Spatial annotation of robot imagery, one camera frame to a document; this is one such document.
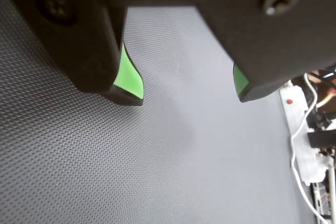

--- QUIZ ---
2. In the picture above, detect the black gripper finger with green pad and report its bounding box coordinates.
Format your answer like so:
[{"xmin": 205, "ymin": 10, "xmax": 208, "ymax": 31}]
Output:
[
  {"xmin": 0, "ymin": 0, "xmax": 144, "ymax": 106},
  {"xmin": 183, "ymin": 0, "xmax": 336, "ymax": 103}
]

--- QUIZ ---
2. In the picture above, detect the white power strip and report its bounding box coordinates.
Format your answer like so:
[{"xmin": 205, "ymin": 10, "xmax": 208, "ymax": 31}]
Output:
[{"xmin": 278, "ymin": 85, "xmax": 332, "ymax": 186}]

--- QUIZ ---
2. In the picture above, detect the black plug adapter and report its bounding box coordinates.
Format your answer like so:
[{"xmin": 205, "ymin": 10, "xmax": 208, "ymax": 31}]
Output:
[{"xmin": 307, "ymin": 129, "xmax": 336, "ymax": 148}]

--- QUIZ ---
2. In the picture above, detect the grey textured table mat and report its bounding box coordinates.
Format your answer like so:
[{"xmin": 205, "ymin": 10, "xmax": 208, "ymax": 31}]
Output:
[{"xmin": 0, "ymin": 0, "xmax": 317, "ymax": 224}]

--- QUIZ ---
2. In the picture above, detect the thin black wire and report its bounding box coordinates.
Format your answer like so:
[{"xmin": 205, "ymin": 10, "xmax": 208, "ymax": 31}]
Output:
[{"xmin": 311, "ymin": 68, "xmax": 336, "ymax": 89}]

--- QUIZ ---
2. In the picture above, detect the white cable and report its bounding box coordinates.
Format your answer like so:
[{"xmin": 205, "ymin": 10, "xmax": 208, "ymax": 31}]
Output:
[{"xmin": 289, "ymin": 73, "xmax": 328, "ymax": 224}]

